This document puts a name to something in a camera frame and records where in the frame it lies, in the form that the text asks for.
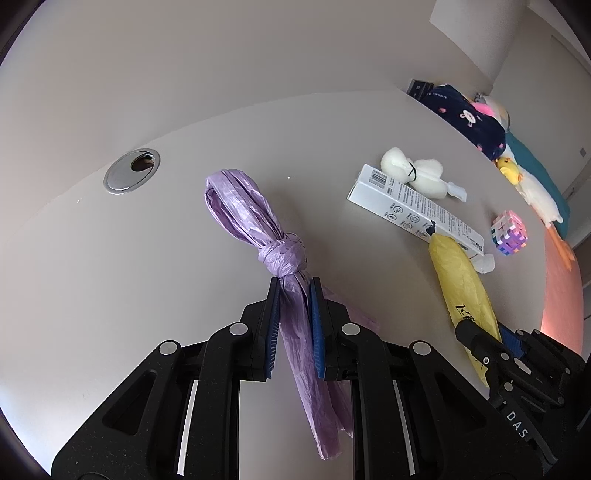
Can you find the navy blue fleece clothing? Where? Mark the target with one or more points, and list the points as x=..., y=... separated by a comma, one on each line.
x=482, y=130

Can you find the white plush toy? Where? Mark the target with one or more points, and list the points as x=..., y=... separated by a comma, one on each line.
x=425, y=175

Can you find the yellow plastic bag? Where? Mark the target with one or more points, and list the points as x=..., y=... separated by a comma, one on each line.
x=462, y=289

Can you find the black wall socket panel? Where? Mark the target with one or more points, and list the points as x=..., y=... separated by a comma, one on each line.
x=418, y=89

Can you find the purple knotted plastic bag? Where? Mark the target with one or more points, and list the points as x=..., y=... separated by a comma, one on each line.
x=237, y=204

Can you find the white goose plush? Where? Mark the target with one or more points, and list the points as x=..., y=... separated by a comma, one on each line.
x=536, y=195

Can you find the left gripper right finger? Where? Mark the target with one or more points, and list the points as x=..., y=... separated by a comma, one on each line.
x=343, y=348

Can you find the purple foam puzzle cube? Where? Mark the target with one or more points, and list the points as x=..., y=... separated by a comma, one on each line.
x=509, y=233

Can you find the pink bed sheet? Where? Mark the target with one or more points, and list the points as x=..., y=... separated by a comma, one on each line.
x=563, y=313

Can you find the silver desk cable grommet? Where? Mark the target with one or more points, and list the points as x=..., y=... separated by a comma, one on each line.
x=131, y=171

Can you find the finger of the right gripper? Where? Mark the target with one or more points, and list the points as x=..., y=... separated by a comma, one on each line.
x=512, y=341
x=488, y=352

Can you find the white rectangular carton box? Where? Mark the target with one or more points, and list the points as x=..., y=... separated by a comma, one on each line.
x=411, y=211

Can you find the yellow duck plush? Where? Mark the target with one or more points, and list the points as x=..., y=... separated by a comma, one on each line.
x=509, y=169

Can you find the pink white clothing pile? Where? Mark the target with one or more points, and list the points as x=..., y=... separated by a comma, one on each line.
x=491, y=107

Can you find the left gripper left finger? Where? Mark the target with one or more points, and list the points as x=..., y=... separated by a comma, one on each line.
x=246, y=349

